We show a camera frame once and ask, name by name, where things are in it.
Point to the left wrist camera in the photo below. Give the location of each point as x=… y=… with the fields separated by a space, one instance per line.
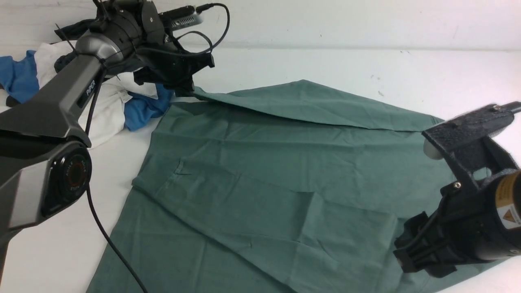
x=184 y=17

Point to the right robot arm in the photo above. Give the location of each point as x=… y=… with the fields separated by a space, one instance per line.
x=504 y=193

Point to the white shirt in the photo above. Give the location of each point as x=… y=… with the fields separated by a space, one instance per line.
x=102 y=127

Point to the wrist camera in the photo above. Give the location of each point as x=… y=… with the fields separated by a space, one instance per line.
x=466 y=143
x=184 y=17

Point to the green long-sleeved shirt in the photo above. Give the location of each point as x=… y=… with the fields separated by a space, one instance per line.
x=294 y=188

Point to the dark grey shirt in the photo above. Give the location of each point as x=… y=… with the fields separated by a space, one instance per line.
x=65 y=61

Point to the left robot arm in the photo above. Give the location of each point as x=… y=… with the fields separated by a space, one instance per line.
x=45 y=163

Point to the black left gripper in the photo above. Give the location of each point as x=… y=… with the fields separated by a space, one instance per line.
x=164 y=60

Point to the blue shirt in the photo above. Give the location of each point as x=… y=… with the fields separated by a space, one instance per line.
x=132 y=106

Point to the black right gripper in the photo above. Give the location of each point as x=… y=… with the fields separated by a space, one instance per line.
x=461 y=231

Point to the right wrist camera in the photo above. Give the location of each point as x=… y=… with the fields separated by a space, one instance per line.
x=466 y=143

